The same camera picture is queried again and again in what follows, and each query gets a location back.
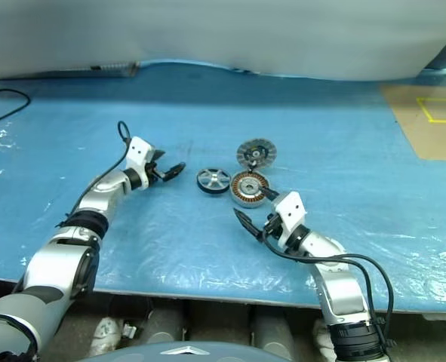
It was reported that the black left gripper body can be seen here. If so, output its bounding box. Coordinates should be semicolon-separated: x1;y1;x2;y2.
144;156;168;186

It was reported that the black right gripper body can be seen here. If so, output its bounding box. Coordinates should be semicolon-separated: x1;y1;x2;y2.
262;213;285;243

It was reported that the motor housing with copper windings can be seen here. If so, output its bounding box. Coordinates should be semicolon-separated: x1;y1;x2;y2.
229;170;271;209

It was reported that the silver spoked rotor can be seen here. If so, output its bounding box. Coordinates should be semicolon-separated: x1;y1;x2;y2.
196;166;232;196

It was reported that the round silver motor lid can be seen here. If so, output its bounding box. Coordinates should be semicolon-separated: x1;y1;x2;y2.
235;138;279;169

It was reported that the blue plastic table cover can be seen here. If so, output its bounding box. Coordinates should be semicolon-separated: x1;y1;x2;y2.
0;60;446;314

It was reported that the grey rounded cylinder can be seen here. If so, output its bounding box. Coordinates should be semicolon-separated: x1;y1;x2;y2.
251;304;297;357
143;299;188;345

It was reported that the white cloth wrap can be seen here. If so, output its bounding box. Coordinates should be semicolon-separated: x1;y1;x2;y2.
312;319;339;360

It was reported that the brown cardboard sheet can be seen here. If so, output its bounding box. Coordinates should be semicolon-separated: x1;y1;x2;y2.
380;83;446;162

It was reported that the grey robot torso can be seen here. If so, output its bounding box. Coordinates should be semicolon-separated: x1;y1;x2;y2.
111;341;271;362

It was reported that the white labelled part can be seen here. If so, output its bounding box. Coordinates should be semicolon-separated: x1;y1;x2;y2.
92;316;124;357

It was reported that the yellow tape square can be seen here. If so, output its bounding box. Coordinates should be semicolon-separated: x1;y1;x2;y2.
416;97;446;125

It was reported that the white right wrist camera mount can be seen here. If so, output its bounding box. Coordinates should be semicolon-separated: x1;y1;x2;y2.
270;191;307;250

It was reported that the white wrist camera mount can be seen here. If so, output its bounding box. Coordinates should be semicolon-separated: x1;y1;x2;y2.
125;137;156;189
270;191;307;250

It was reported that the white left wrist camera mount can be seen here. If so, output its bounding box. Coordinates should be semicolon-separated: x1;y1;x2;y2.
125;137;156;189

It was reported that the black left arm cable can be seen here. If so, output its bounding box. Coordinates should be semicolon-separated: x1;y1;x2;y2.
58;120;133;229

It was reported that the thin black cable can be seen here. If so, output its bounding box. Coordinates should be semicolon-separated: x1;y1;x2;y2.
0;88;32;126

